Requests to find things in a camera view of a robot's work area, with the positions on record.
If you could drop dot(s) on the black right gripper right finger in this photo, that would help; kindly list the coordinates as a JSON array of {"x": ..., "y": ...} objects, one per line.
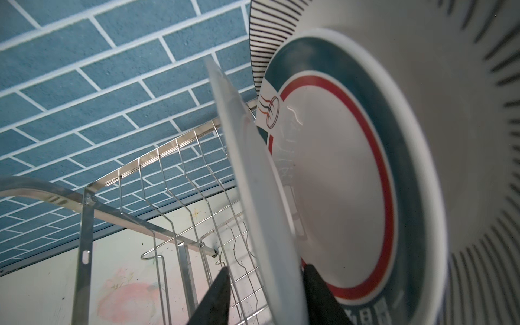
[{"x": 322, "y": 306}]

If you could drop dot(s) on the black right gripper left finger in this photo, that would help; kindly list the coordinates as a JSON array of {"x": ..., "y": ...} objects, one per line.
[{"x": 214, "y": 309}]

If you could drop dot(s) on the stainless steel dish rack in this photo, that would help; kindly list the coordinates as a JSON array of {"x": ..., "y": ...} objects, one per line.
[{"x": 151, "y": 238}]

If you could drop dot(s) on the white plate black striped rim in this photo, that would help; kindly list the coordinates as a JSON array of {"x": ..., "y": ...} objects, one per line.
[{"x": 457, "y": 65}]

